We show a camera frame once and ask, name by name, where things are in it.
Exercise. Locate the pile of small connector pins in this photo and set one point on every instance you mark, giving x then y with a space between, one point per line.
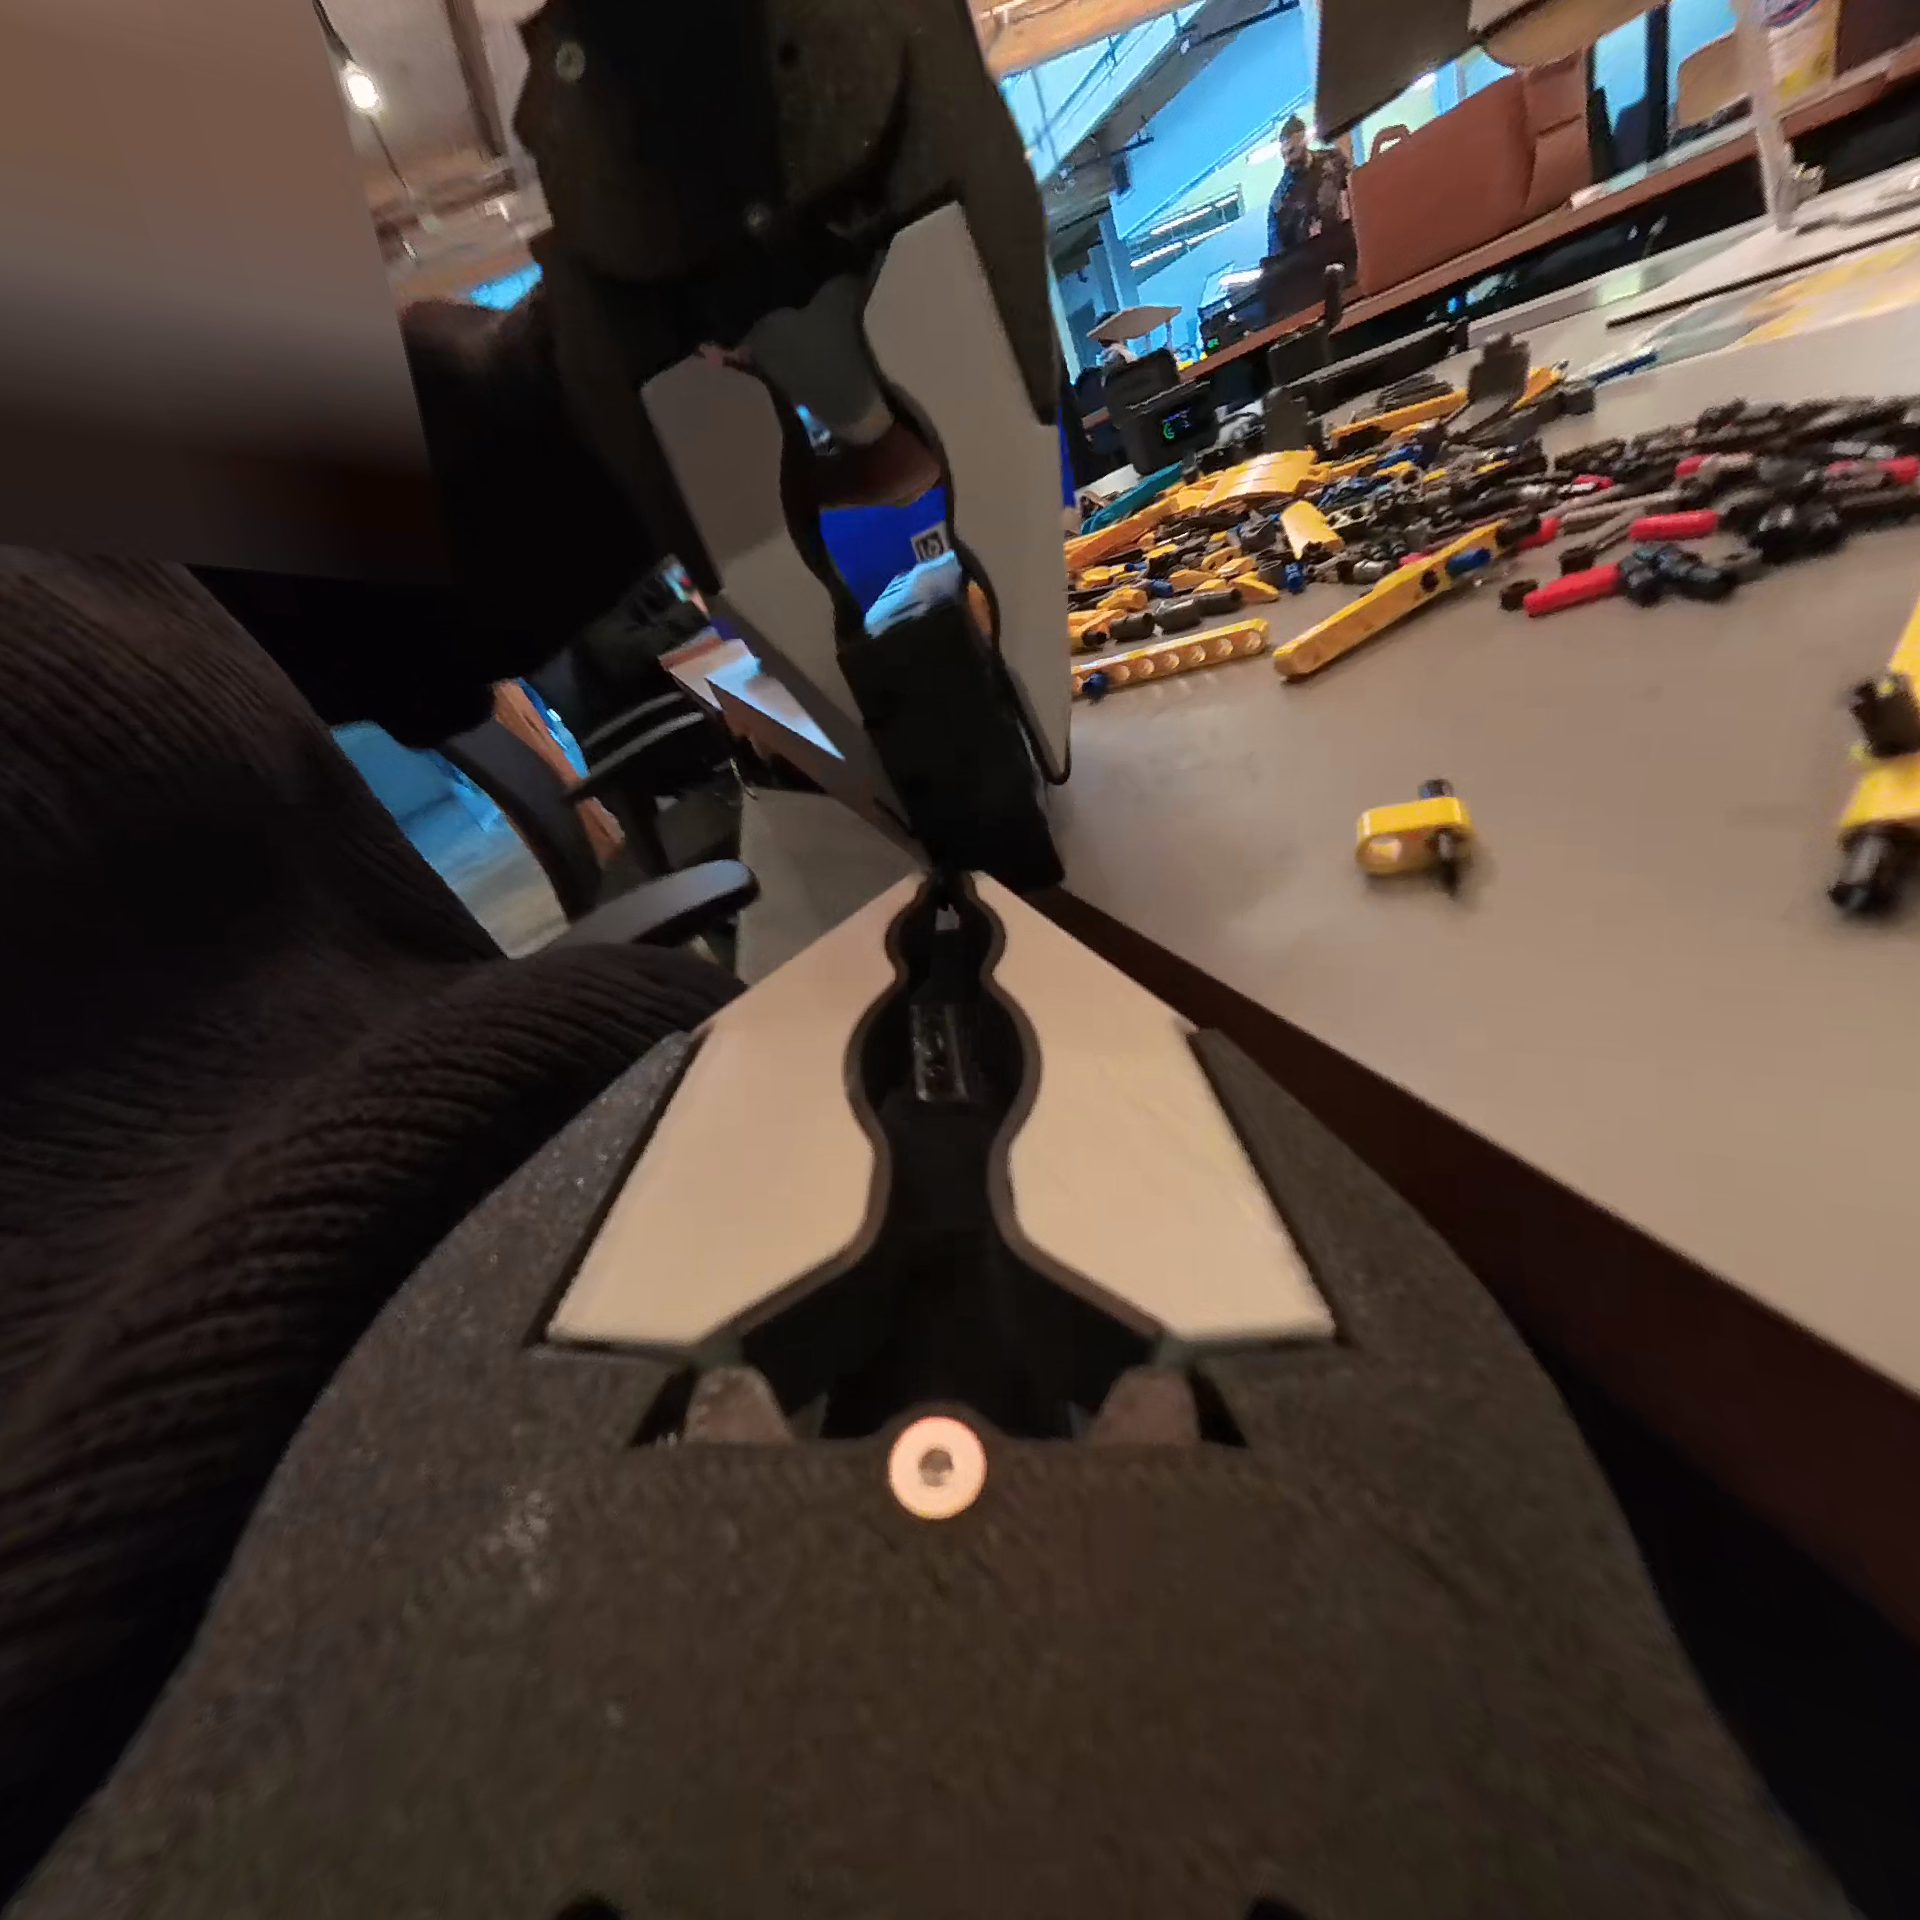
1678 522

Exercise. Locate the brown leather bag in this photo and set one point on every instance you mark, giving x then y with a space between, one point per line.
1473 182

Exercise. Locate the long yellow holed beam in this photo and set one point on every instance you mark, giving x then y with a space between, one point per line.
1393 601

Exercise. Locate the small yellow connector with pin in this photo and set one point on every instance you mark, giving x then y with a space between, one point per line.
1411 829

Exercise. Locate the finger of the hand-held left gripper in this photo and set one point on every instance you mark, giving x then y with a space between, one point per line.
974 446
736 459

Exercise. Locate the black divider panel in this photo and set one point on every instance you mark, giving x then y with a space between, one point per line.
1390 62

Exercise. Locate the heap of mixed building bricks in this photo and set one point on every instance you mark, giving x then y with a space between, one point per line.
1271 480

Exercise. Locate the blue plastic bin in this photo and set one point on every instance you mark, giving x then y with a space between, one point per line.
866 544

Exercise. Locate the black connector pin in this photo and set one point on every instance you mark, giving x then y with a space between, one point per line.
933 1055

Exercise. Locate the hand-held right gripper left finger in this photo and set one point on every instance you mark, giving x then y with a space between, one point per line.
736 1182

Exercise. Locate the black perforated block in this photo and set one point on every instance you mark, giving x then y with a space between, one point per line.
945 748

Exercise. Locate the ceiling spot lamp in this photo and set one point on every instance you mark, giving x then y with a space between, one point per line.
365 90

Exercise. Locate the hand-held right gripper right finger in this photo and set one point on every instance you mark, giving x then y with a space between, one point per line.
1157 1182

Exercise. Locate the black office chair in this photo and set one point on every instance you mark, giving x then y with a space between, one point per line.
675 899

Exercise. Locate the person's dark knit sweater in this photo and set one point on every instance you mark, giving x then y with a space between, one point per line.
219 1049

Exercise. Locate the small black device with screen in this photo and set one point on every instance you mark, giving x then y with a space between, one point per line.
1170 424

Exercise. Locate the yellow brick assembly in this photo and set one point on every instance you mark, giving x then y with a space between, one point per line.
1884 793

